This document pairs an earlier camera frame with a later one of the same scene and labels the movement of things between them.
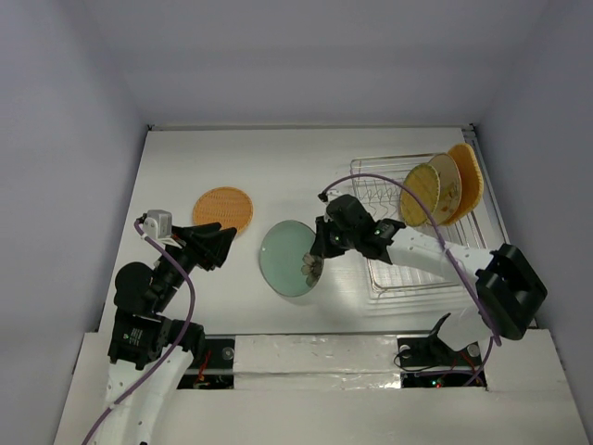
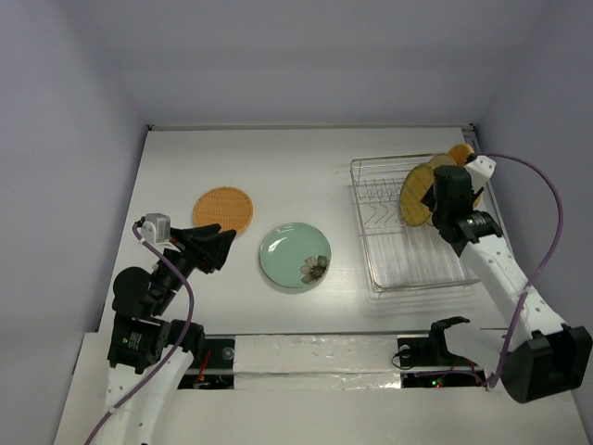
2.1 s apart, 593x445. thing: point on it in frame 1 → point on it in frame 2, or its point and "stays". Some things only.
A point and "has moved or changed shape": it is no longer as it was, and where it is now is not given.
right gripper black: (327, 238) → (430, 199)
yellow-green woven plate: (424, 181) stays
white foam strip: (316, 362) stays
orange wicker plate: (229, 207) stays
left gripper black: (213, 242) stays
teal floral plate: (286, 261) has moved or changed shape
